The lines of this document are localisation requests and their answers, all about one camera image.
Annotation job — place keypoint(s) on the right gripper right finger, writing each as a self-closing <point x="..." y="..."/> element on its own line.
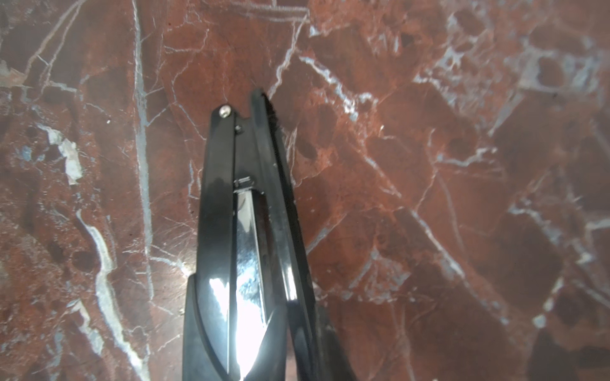
<point x="329" y="358"/>

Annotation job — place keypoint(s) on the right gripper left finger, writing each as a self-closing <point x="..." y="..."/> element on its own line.
<point x="200" y="362"/>

